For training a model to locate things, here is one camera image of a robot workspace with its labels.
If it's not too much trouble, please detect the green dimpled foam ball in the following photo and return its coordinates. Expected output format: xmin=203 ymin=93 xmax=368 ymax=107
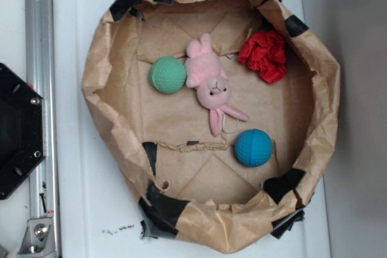
xmin=149 ymin=56 xmax=186 ymax=94

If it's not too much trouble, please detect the blue dimpled foam ball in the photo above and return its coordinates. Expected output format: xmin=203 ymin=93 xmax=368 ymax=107
xmin=234 ymin=129 xmax=273 ymax=167

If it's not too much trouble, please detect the red crumpled paper ball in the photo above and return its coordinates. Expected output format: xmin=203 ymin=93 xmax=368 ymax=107
xmin=238 ymin=30 xmax=287 ymax=83

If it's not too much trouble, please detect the pink plush bunny toy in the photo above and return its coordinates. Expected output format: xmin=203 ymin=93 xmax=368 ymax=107
xmin=184 ymin=33 xmax=249 ymax=136

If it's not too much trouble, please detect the brown paper bag basket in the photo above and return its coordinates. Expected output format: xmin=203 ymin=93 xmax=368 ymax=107
xmin=82 ymin=0 xmax=340 ymax=253

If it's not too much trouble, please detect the white plastic tray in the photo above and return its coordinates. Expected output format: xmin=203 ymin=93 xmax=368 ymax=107
xmin=51 ymin=0 xmax=333 ymax=258

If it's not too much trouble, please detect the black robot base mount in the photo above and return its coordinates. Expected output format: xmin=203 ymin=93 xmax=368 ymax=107
xmin=1 ymin=63 xmax=45 ymax=200

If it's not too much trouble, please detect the aluminium extrusion rail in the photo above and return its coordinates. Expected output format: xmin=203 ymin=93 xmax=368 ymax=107
xmin=25 ymin=0 xmax=62 ymax=257

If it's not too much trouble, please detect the metal corner bracket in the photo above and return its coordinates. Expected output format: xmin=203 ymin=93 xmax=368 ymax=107
xmin=17 ymin=218 xmax=57 ymax=257

